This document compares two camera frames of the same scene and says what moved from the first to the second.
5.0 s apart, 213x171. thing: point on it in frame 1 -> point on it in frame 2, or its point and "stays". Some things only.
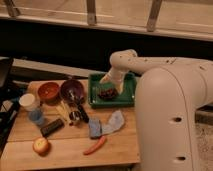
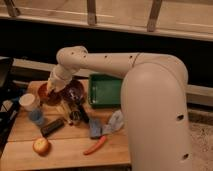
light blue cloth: [116, 122] stays
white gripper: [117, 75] -> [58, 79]
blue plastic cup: [37, 116] stays
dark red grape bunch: [109, 93] -> [54, 98]
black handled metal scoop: [80, 114] stays
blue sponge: [95, 128] stays
